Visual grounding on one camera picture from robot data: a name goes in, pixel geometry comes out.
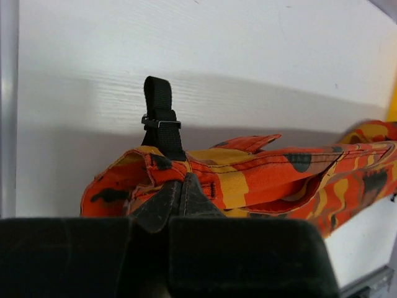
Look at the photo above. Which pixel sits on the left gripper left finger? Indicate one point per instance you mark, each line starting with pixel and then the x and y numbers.
pixel 154 214

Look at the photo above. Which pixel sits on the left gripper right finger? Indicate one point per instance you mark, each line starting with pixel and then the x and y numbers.
pixel 194 203

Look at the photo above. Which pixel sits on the orange camouflage trousers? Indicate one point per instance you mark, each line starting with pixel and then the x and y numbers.
pixel 326 186

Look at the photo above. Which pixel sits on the yellow plastic tray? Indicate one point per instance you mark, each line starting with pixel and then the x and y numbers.
pixel 392 111

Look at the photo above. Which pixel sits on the aluminium rail frame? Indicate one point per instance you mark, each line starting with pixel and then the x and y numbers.
pixel 72 101

